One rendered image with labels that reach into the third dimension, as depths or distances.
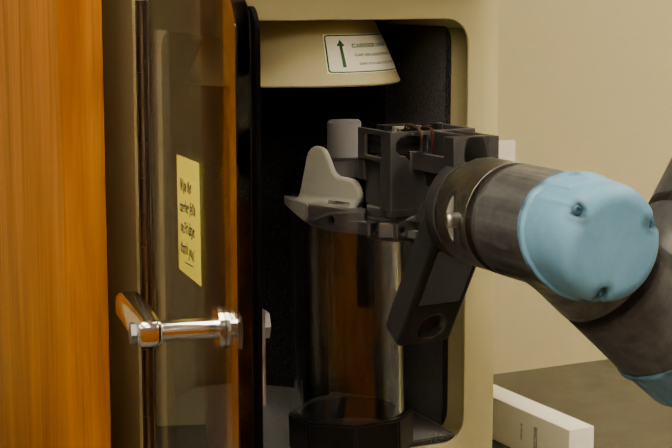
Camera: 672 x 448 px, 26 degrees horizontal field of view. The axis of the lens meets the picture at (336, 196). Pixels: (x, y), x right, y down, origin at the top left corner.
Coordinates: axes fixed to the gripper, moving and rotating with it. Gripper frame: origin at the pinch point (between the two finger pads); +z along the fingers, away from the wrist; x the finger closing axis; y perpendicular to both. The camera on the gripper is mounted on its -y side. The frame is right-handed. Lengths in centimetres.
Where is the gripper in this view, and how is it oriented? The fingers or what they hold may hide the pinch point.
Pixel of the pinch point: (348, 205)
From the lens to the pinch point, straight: 118.0
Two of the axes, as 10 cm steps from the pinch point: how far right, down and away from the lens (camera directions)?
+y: 0.0, -9.9, -1.3
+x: -9.0, 0.6, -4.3
